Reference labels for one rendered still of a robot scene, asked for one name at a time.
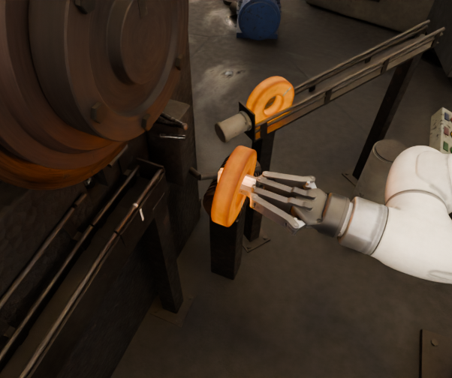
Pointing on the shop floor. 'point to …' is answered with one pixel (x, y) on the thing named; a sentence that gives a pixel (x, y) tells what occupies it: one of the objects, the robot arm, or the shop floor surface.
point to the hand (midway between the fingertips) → (236, 181)
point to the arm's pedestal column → (446, 357)
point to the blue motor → (258, 19)
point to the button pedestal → (436, 140)
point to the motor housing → (225, 236)
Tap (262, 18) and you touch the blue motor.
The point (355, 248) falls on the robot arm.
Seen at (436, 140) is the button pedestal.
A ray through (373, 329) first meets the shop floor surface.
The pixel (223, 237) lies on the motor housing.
